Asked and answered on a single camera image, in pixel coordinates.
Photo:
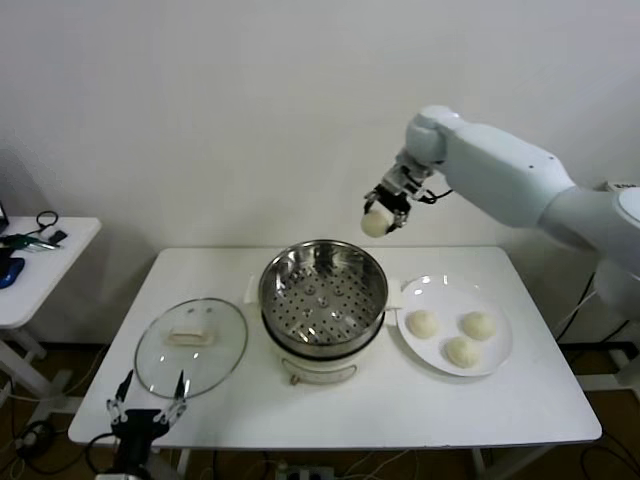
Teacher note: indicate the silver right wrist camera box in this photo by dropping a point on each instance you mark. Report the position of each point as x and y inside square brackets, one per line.
[405, 175]

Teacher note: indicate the white electric cooking pot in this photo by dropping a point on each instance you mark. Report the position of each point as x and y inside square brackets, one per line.
[320, 367]

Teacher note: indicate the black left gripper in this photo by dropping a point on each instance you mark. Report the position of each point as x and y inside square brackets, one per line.
[135, 425]

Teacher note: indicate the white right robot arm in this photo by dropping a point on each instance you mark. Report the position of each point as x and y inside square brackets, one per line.
[500, 160]

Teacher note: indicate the white side table rounded corners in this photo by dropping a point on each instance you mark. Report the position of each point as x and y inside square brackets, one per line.
[55, 270]

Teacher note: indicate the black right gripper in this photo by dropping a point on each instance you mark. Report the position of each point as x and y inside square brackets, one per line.
[392, 199]

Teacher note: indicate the white round plate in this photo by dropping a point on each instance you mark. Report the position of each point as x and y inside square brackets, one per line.
[425, 350]

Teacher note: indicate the blue object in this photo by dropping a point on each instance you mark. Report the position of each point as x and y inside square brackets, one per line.
[11, 274]

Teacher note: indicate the white steamed baozi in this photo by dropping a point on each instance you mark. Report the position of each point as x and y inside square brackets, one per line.
[462, 352]
[423, 323]
[375, 223]
[479, 326]

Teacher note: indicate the perforated steel steamer basket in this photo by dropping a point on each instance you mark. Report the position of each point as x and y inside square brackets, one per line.
[350, 310]

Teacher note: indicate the black screen edge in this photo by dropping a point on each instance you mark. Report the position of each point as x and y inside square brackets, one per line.
[2, 215]

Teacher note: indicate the small black device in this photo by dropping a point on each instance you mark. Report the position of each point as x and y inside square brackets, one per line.
[58, 237]

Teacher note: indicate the glass pot lid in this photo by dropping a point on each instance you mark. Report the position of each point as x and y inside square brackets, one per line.
[220, 325]

